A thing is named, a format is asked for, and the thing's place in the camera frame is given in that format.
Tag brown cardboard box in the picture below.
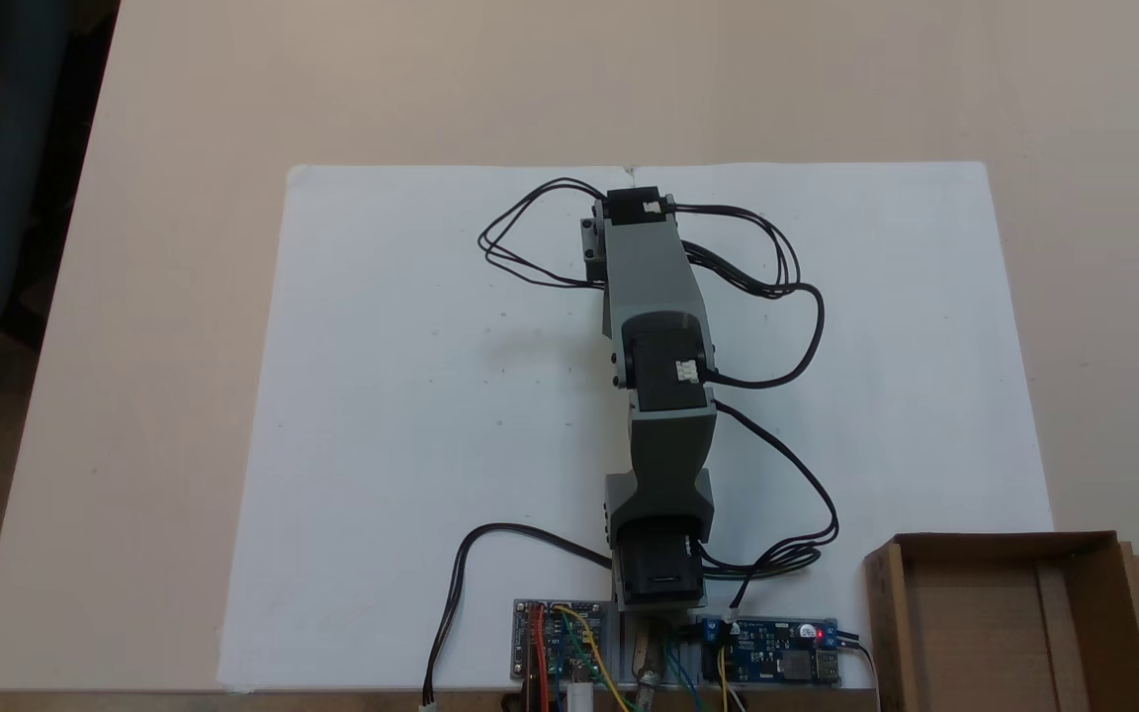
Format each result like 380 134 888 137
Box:
863 531 1139 712

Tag red wires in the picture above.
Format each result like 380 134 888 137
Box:
526 603 549 712

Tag blue circuit board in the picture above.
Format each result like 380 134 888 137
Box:
693 615 843 689

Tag thick black power cable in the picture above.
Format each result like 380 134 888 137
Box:
419 523 620 709

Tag thin black servo cable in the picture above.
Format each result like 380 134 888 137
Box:
673 202 840 610
477 177 612 291

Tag white paper sheet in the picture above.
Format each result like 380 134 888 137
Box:
217 161 1055 693

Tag green circuit board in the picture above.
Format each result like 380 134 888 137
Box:
512 598 620 686

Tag yellow wire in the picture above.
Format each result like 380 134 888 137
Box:
554 605 631 712

